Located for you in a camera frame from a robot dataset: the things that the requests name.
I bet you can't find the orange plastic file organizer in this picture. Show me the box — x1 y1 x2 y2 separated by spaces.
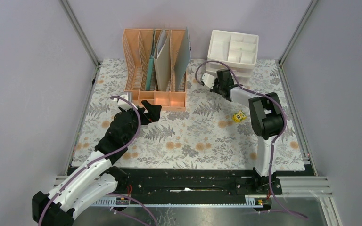
122 28 190 111

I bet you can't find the teal folder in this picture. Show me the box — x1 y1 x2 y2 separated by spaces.
145 30 156 91

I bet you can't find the white plastic drawer unit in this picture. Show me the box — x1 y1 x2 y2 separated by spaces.
206 30 259 85

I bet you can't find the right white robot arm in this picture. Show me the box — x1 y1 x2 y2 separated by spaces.
201 69 286 194

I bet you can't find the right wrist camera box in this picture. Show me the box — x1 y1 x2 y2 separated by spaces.
201 73 217 89

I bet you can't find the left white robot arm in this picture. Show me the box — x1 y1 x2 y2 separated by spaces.
32 96 162 226

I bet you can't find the light blue folder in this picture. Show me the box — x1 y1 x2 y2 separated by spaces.
174 27 191 91

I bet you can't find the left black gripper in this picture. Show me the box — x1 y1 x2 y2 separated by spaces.
120 100 161 144

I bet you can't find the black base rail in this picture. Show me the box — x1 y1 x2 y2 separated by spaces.
104 168 283 207

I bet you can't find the floral patterned desk mat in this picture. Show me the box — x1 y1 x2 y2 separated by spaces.
70 59 304 171

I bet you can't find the yellow owl eraser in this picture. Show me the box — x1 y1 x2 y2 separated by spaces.
232 111 247 123

